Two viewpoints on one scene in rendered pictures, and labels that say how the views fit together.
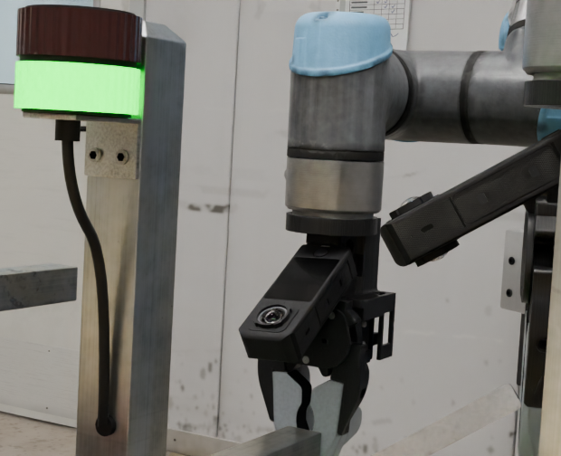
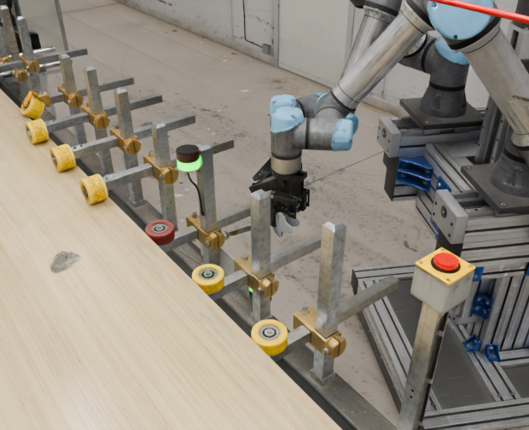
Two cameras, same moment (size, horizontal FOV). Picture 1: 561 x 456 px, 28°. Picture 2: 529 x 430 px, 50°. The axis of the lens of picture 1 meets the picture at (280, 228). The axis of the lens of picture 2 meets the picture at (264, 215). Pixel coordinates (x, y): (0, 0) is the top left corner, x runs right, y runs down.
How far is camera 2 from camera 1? 1.09 m
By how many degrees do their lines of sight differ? 36
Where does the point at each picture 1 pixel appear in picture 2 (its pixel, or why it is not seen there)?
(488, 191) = (264, 186)
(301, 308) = (266, 174)
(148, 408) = (211, 211)
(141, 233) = (204, 183)
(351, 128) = not seen: hidden behind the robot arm
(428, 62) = (311, 106)
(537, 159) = (272, 183)
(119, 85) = (193, 165)
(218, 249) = not seen: hidden behind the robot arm
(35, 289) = (221, 148)
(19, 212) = not seen: outside the picture
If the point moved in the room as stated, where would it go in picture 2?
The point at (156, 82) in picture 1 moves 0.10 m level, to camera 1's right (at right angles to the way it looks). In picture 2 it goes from (205, 158) to (239, 165)
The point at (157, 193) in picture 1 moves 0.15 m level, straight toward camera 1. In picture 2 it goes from (207, 176) to (186, 205)
